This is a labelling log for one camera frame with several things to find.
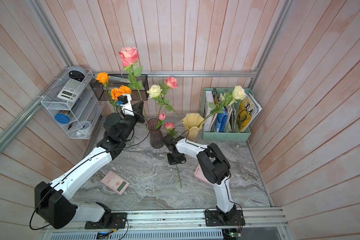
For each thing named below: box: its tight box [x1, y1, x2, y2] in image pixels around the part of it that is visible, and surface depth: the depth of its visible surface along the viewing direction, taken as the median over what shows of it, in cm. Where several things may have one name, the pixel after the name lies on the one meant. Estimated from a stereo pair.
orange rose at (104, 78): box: [95, 72, 118, 108], surface depth 84 cm
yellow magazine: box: [238, 91, 263, 132], surface depth 98 cm
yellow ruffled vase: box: [182, 113, 205, 142], surface depth 94 cm
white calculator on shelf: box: [57, 78, 86, 103], surface depth 79 cm
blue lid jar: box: [54, 113, 71, 124], surface depth 78 cm
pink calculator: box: [100, 170, 130, 196], surface depth 86 cm
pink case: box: [194, 164, 214, 186], surface depth 88 cm
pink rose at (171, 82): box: [157, 76, 179, 119], surface depth 81 cm
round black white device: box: [68, 65, 87, 82], surface depth 83 cm
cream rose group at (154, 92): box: [147, 84, 184, 121], surface depth 74 cm
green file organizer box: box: [201, 88, 255, 141], surface depth 101 cm
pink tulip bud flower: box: [155, 113, 167, 129], surface depth 80 cm
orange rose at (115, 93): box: [110, 87, 125, 101], surface depth 80 cm
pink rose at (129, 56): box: [119, 47, 149, 130], surface depth 56 cm
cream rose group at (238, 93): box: [197, 85, 246, 128], surface depth 73 cm
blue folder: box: [215, 109, 228, 133], surface depth 97 cm
